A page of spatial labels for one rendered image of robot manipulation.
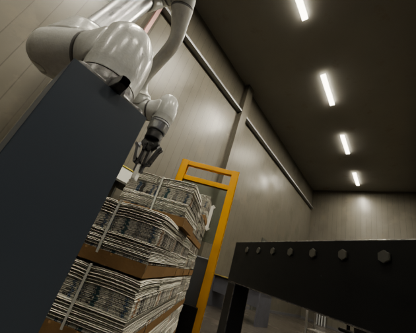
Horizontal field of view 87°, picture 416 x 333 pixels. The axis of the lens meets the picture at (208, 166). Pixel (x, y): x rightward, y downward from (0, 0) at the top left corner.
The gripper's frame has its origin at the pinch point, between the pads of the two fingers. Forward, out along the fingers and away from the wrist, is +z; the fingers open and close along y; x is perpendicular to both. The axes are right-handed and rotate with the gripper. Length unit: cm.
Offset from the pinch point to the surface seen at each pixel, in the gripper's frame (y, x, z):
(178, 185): -11.0, -26.7, -7.5
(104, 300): -9.5, 1.6, 44.6
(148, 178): 6.5, -27.2, -7.7
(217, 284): -42, -493, 49
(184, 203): -17.1, -26.7, 0.6
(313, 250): -59, 37, 18
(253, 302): -121, -440, 58
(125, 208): -3.1, 2.0, 15.4
